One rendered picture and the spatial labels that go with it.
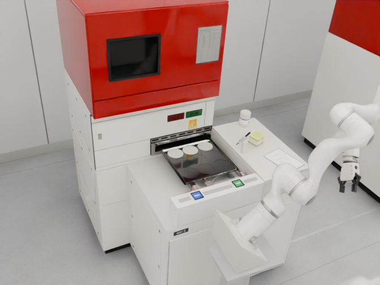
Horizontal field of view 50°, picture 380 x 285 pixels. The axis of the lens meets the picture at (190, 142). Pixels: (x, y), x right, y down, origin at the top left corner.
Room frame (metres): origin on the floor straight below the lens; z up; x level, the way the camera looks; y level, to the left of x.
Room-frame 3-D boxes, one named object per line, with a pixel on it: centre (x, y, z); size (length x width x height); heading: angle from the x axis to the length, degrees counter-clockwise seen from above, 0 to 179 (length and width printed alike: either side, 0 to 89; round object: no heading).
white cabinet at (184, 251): (2.02, -0.18, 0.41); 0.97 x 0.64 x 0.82; 119
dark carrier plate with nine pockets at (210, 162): (2.07, -0.06, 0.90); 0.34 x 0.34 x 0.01; 29
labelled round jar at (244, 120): (2.43, -0.36, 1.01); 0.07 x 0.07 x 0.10
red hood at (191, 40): (2.45, 0.37, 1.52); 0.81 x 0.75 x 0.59; 119
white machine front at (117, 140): (2.18, 0.22, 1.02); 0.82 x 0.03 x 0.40; 119
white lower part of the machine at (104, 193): (2.48, 0.38, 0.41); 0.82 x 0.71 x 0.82; 119
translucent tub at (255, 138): (2.20, -0.42, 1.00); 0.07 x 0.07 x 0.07; 47
